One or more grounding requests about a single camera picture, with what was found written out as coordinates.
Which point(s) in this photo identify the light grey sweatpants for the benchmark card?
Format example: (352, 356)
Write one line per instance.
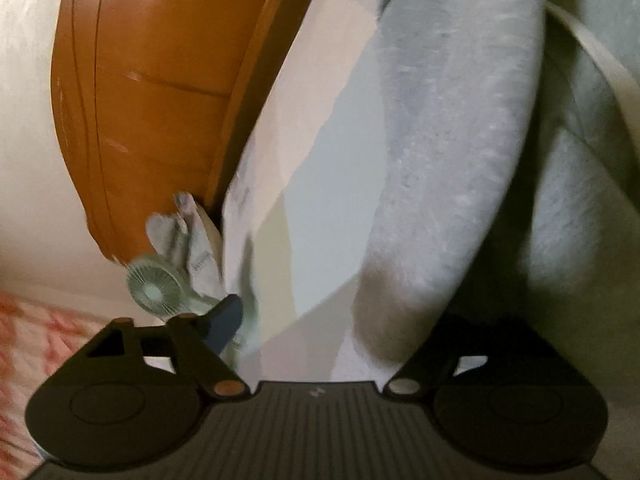
(450, 135)

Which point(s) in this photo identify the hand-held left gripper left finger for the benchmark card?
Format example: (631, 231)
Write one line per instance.
(225, 320)

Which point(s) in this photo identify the green handheld fan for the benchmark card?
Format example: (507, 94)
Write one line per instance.
(150, 287)

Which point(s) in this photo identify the grey folded cloth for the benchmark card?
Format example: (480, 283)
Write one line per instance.
(160, 232)

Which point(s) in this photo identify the wooden headboard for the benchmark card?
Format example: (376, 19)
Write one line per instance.
(165, 110)

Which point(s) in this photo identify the patterned curtain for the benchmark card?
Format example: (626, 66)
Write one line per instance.
(30, 350)

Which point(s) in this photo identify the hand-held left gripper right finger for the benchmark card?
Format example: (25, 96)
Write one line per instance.
(425, 360)

